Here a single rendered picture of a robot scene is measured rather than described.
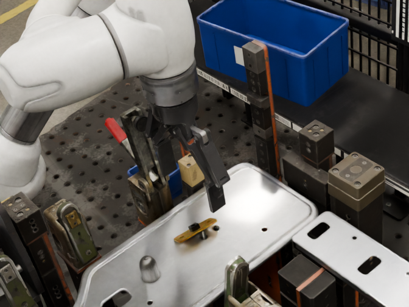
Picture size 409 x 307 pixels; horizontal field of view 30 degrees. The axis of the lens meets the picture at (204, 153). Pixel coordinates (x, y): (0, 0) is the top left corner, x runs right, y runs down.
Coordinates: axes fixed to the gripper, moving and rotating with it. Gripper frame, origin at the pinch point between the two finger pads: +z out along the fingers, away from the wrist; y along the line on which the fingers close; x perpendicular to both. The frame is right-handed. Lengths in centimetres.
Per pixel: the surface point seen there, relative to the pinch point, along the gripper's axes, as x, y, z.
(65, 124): 16, -89, 44
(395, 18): 55, 0, -6
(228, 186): 12.3, -6.8, 13.6
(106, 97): 31, -91, 44
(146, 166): -0.4, -14.4, 4.0
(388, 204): 51, 2, 42
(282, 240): 9.6, 11.2, 13.9
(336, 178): 23.8, 11.7, 8.1
